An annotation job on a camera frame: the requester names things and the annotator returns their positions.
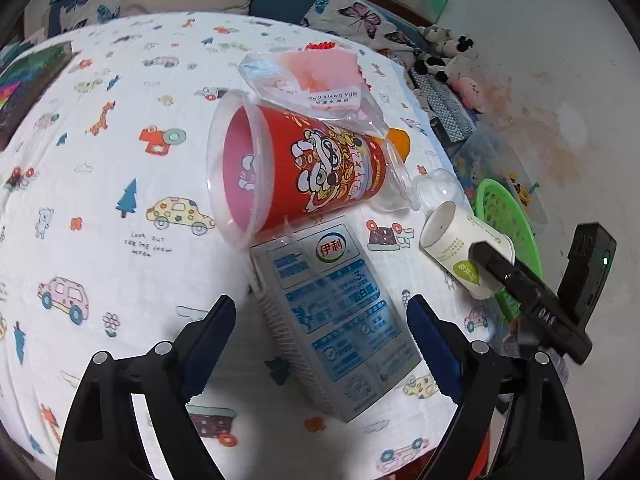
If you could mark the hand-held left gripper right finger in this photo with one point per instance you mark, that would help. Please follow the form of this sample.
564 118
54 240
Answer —
430 345

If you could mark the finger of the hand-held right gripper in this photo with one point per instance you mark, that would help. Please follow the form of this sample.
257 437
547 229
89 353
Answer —
520 285

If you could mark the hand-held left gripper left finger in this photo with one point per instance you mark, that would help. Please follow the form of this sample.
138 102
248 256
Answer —
215 340

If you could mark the green plastic basket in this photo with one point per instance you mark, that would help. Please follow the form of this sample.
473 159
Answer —
510 220

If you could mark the white paper cup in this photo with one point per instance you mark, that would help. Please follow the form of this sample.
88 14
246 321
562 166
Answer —
450 240

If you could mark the blue white milk carton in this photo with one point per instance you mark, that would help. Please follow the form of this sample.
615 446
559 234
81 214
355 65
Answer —
340 320

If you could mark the clear plastic dome lid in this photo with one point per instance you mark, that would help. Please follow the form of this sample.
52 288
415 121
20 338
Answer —
440 190

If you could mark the clear toy storage box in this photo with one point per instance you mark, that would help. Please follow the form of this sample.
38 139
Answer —
485 160

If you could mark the blue grey patterned cushion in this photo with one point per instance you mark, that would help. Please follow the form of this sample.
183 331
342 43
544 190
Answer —
445 110

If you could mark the red printed plastic cup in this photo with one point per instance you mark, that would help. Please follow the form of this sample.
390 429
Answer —
320 170

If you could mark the pink plush toy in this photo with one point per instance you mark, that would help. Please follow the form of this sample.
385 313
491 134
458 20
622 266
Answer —
467 91

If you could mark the black white cow plush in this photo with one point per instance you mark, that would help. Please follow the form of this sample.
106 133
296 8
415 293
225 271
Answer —
450 55

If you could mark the white cartoon printed blanket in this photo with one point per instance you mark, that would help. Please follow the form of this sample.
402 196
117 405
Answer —
125 110

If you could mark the grey white plush toy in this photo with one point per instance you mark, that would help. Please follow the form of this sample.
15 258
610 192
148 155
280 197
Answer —
432 34

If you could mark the clear plastic zip bag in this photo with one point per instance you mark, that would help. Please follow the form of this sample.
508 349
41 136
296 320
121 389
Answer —
320 80

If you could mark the large butterfly print pillow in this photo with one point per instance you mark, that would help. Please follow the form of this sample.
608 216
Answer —
350 15

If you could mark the dark colourful board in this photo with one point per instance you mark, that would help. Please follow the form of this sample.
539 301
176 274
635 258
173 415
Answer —
25 80

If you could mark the small butterfly print pillow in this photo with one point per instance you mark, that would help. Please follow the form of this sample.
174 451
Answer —
85 5

